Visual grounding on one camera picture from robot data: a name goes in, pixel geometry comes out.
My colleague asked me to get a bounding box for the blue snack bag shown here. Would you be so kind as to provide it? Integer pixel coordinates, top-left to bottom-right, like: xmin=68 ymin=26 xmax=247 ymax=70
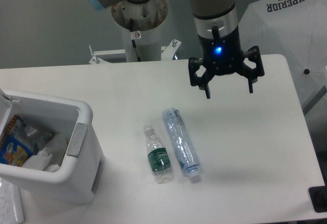
xmin=1 ymin=115 xmax=33 ymax=167

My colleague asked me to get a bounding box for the white trash can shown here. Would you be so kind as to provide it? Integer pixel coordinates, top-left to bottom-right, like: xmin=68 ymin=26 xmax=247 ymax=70
xmin=1 ymin=89 xmax=105 ymax=203

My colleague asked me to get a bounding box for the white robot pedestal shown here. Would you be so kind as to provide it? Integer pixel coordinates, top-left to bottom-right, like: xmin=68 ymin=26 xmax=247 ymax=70
xmin=89 ymin=0 xmax=181 ymax=64

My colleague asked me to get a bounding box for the white Superior umbrella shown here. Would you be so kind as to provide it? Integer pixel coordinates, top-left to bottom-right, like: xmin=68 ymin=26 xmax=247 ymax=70
xmin=239 ymin=0 xmax=326 ymax=104

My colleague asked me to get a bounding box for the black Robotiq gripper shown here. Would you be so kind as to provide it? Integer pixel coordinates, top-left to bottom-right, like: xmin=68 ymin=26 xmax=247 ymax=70
xmin=188 ymin=25 xmax=265 ymax=100

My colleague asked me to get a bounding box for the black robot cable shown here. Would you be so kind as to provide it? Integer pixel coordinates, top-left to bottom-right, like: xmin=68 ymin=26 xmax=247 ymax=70
xmin=129 ymin=18 xmax=142 ymax=62

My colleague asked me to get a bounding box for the crushed clear blue bottle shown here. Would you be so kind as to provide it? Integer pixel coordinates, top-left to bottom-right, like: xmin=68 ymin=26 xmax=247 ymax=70
xmin=162 ymin=107 xmax=200 ymax=183

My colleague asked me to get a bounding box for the black device at table edge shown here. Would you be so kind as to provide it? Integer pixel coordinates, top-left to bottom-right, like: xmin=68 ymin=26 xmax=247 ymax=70
xmin=309 ymin=186 xmax=326 ymax=213

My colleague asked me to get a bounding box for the clear bottle with green label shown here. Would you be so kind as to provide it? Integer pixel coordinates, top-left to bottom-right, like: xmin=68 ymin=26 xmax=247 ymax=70
xmin=143 ymin=124 xmax=173 ymax=184

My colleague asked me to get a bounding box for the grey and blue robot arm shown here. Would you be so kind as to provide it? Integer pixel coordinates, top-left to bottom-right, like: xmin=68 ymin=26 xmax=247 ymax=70
xmin=89 ymin=0 xmax=265 ymax=97

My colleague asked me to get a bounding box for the white crumpled tissue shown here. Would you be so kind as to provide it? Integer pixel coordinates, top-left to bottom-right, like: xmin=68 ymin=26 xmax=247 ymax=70
xmin=22 ymin=133 xmax=68 ymax=172

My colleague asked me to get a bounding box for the silver crumpled wrapper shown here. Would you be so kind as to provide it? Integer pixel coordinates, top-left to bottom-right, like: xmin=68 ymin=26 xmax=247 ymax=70
xmin=13 ymin=123 xmax=54 ymax=154

